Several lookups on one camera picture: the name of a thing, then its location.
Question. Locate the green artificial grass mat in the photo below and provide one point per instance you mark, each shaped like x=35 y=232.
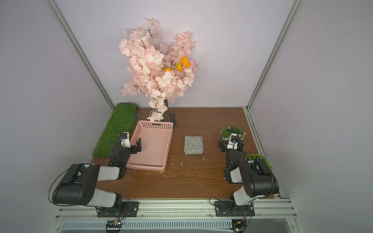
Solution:
x=121 y=120

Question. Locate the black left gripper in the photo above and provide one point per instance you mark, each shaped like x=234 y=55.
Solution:
x=133 y=148

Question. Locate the left controller circuit board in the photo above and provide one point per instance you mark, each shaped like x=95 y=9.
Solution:
x=113 y=226

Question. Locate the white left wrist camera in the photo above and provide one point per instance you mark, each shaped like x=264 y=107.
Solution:
x=125 y=140

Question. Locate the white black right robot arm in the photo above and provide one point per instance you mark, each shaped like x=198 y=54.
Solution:
x=256 y=177

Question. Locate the right controller circuit board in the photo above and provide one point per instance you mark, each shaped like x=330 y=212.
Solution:
x=238 y=225

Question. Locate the controller circuit board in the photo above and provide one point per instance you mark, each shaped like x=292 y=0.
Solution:
x=113 y=226
x=238 y=225

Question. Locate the green leafy plant wooden pot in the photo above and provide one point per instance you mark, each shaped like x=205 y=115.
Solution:
x=261 y=158

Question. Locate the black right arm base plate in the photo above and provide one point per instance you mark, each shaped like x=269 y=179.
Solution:
x=230 y=209

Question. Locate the succulents in white pot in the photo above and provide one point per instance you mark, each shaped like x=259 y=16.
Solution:
x=227 y=131

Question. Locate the aluminium front frame rail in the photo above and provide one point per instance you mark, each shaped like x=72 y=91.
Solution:
x=182 y=214

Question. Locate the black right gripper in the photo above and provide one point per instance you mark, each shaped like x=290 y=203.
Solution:
x=223 y=144

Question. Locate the pink perforated plastic basket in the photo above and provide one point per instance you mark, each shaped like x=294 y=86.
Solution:
x=155 y=143

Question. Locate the grey striped square dishcloth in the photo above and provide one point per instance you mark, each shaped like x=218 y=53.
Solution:
x=193 y=145

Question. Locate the pink blossom artificial tree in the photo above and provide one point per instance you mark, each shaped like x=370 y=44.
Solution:
x=161 y=73

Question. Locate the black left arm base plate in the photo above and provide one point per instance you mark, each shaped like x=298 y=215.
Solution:
x=121 y=209

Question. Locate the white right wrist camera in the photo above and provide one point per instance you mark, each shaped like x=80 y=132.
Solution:
x=233 y=142

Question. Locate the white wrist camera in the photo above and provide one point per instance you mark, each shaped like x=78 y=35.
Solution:
x=125 y=140
x=233 y=142

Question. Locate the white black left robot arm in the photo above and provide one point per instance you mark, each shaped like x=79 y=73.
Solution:
x=78 y=185

